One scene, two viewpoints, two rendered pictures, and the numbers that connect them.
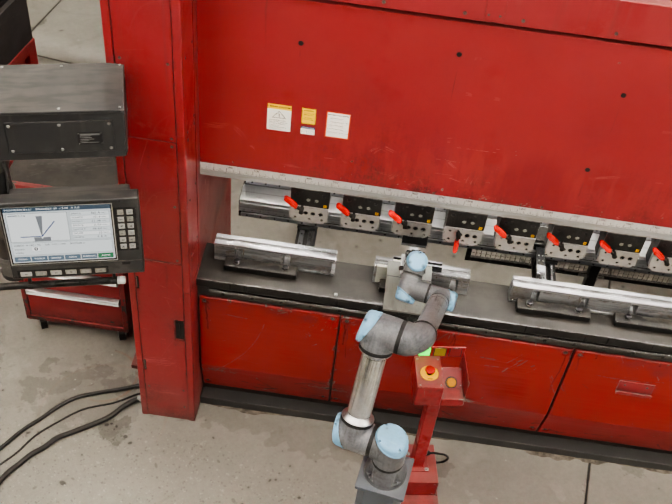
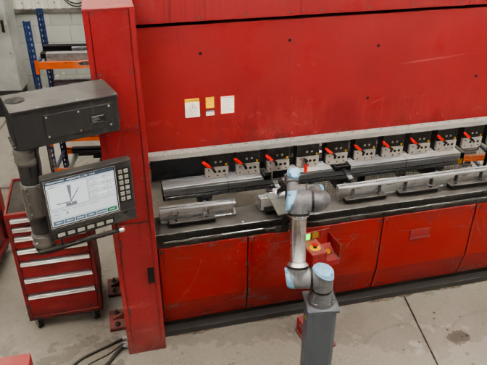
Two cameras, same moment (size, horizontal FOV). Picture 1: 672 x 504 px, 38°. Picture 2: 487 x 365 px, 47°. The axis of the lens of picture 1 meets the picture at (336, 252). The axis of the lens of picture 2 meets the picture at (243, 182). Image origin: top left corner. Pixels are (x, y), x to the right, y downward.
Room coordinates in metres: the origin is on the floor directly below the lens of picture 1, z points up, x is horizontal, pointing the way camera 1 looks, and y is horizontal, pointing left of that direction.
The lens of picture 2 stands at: (-0.32, 0.80, 2.92)
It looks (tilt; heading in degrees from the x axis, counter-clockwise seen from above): 30 degrees down; 344
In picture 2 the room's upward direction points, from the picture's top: straight up
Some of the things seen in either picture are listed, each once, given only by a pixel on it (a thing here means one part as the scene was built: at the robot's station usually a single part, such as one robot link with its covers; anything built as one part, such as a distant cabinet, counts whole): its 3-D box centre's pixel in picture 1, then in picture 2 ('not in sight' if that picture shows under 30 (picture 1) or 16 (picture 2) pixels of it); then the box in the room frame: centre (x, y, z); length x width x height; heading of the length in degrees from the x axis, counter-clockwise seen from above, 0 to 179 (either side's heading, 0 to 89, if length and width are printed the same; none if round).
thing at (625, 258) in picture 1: (619, 243); (390, 143); (2.71, -1.08, 1.26); 0.15 x 0.09 x 0.17; 88
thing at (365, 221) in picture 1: (361, 206); (246, 160); (2.74, -0.08, 1.26); 0.15 x 0.09 x 0.17; 88
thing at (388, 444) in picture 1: (388, 445); (321, 277); (1.89, -0.26, 0.94); 0.13 x 0.12 x 0.14; 75
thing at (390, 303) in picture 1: (408, 287); (285, 202); (2.59, -0.30, 1.00); 0.26 x 0.18 x 0.01; 178
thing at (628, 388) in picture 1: (635, 389); (419, 233); (2.55, -1.32, 0.58); 0.15 x 0.02 x 0.07; 88
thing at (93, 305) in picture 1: (84, 236); (59, 252); (3.13, 1.18, 0.50); 0.50 x 0.50 x 1.00; 88
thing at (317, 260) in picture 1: (275, 254); (198, 211); (2.76, 0.25, 0.92); 0.50 x 0.06 x 0.10; 88
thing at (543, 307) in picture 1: (553, 310); (364, 197); (2.66, -0.91, 0.89); 0.30 x 0.05 x 0.03; 88
